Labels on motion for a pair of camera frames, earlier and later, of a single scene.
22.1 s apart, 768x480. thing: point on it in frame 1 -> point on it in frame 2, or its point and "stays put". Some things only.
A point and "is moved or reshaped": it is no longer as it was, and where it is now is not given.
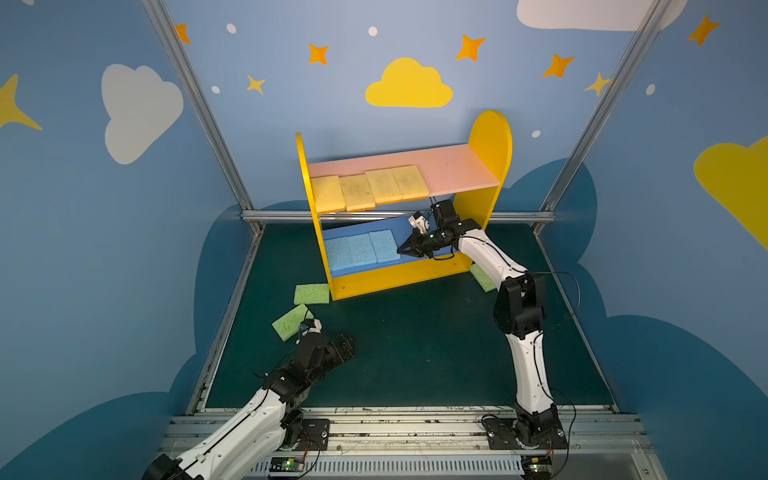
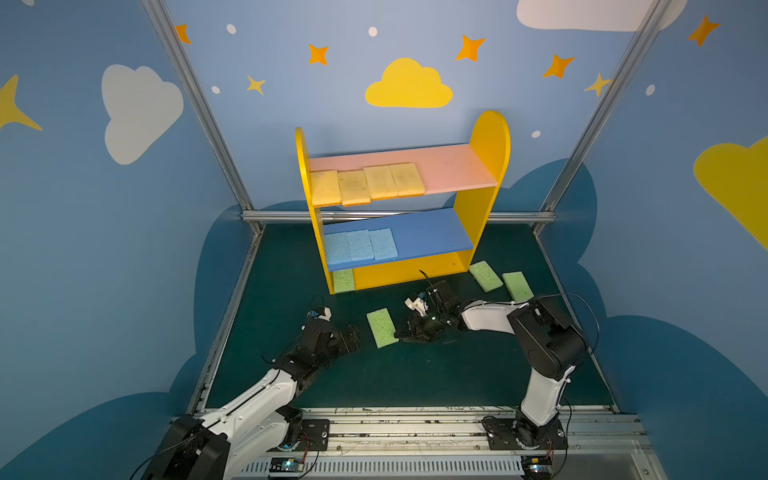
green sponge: x=288 y=324 -> x=344 y=281
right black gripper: x=424 y=240 -> x=421 y=325
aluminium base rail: x=445 y=446 stays put
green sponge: x=484 y=281 stays put
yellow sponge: x=410 y=183 stays put
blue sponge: x=384 y=245 stays put
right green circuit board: x=536 y=466 stays put
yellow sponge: x=328 y=194 is moved or reshaped
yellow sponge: x=356 y=192 is moved or reshaped
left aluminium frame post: x=201 y=105 stays put
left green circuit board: x=286 y=464 stays put
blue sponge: x=362 y=250 stays put
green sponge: x=311 y=294 -> x=382 y=327
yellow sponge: x=384 y=186 stays put
